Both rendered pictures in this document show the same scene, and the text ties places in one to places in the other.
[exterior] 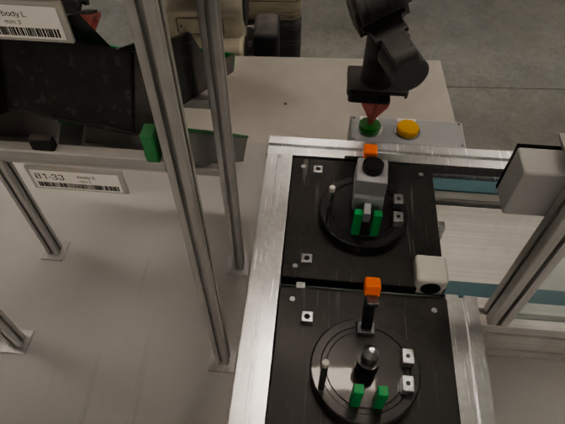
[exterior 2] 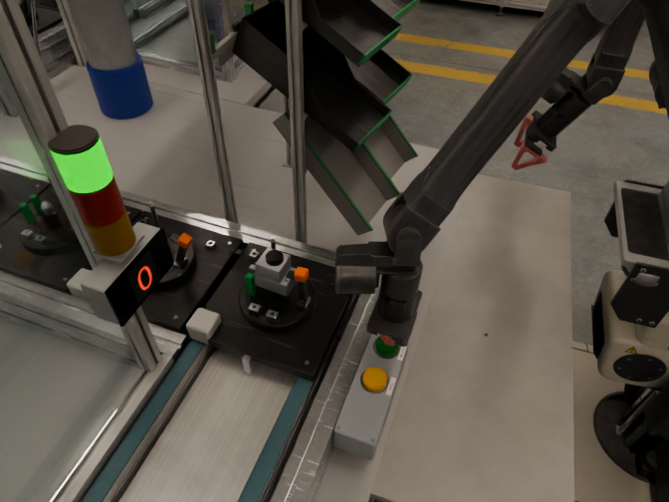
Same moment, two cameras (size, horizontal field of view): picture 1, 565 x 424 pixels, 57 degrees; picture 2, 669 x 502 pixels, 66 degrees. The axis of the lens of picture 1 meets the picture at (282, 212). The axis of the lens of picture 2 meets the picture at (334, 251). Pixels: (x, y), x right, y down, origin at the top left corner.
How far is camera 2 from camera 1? 1.01 m
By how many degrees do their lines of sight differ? 62
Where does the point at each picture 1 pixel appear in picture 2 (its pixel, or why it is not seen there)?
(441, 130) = (366, 415)
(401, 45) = (350, 249)
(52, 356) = (276, 174)
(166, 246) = (333, 226)
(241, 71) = (544, 309)
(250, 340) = (215, 222)
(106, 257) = not seen: hidden behind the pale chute
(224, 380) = not seen: hidden behind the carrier
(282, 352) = (196, 230)
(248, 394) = (186, 218)
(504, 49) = not seen: outside the picture
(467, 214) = (266, 416)
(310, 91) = (506, 364)
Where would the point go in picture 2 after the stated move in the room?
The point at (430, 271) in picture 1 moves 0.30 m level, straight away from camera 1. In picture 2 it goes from (200, 317) to (320, 435)
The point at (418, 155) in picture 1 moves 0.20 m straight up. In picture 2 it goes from (340, 380) to (344, 308)
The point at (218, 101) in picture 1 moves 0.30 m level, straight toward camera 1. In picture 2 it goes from (295, 119) to (129, 104)
